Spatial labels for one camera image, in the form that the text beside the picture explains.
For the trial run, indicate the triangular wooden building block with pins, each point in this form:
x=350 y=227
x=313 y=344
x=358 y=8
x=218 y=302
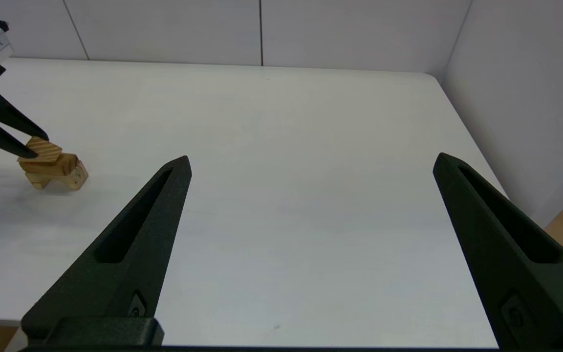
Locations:
x=44 y=150

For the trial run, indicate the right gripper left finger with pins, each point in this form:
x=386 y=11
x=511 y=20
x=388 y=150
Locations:
x=125 y=264

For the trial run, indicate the arched wooden building block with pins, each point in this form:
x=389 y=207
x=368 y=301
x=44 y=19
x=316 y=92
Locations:
x=64 y=180

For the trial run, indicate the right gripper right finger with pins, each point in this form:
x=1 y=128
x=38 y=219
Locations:
x=511 y=264

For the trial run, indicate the rectangular wooden building block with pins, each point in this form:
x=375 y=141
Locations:
x=52 y=166

